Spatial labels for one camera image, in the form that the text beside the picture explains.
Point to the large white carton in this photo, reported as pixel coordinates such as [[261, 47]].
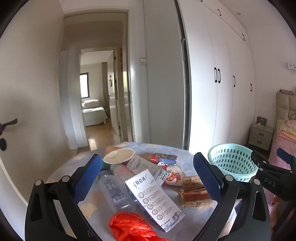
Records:
[[155, 204]]

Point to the brown gold drink box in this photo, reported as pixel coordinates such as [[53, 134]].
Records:
[[194, 198]]

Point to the beige gold drink box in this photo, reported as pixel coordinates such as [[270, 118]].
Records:
[[190, 182]]

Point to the red colourful snack packet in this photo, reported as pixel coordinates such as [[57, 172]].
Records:
[[164, 158]]

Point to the clear plastic water bottle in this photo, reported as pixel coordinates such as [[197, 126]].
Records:
[[113, 190]]

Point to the pink drink can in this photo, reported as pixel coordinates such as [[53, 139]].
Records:
[[122, 173]]

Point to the plain red packet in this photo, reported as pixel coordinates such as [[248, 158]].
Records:
[[111, 149]]

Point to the white and orange snack bag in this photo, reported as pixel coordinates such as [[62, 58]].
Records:
[[174, 176]]

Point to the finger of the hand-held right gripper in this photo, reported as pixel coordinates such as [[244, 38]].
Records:
[[285, 155], [261, 161]]

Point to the black door lock knob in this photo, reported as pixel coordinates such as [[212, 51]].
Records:
[[2, 144]]

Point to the red plastic bag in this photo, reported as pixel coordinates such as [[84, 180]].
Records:
[[131, 224]]

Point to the white wardrobe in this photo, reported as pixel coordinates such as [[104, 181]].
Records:
[[208, 81]]

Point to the white light switch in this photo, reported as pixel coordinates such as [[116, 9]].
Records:
[[143, 60]]

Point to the folded yellow blanket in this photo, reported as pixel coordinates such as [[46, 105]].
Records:
[[285, 126]]

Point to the white bed with pillows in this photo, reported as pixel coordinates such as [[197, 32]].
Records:
[[93, 111]]

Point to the small white carton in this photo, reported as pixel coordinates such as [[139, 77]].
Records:
[[144, 165]]

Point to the grey nightstand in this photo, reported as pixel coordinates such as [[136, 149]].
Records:
[[260, 135]]

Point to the grey sliding door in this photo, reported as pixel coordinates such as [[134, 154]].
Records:
[[161, 92]]

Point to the teal plastic basket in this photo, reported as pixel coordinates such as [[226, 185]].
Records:
[[229, 160]]

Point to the bed with pink bedspread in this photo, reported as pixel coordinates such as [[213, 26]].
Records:
[[283, 148]]

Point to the dark photo frame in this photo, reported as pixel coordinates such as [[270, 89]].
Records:
[[261, 121]]

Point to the window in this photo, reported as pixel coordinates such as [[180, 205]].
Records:
[[83, 85]]

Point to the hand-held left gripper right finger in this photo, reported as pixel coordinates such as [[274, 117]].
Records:
[[208, 178]]

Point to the green packet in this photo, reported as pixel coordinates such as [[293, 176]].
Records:
[[106, 165]]

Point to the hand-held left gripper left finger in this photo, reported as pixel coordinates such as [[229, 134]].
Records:
[[87, 178]]

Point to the white paper cup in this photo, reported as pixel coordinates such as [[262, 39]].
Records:
[[119, 155]]

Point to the beige curtain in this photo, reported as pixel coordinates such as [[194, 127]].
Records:
[[105, 88]]

